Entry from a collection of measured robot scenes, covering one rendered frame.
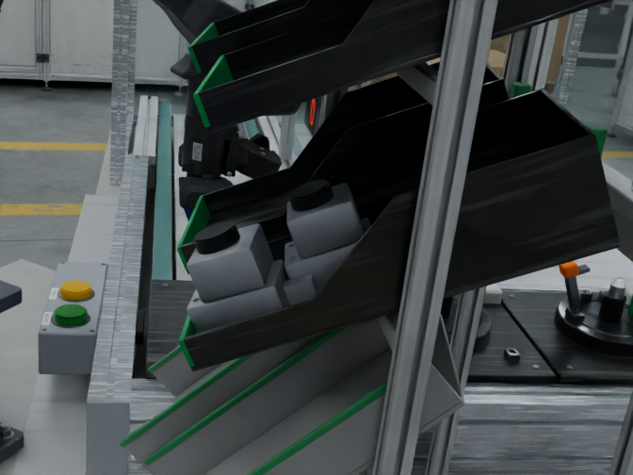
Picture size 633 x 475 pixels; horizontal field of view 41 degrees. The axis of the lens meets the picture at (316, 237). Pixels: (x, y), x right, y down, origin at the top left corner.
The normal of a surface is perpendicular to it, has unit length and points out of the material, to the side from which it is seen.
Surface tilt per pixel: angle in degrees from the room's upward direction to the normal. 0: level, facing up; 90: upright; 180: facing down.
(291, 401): 90
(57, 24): 90
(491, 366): 0
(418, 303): 90
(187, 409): 90
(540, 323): 0
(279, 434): 45
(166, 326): 0
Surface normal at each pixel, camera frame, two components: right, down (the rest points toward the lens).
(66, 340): 0.15, 0.38
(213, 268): -0.09, 0.40
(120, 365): 0.11, -0.92
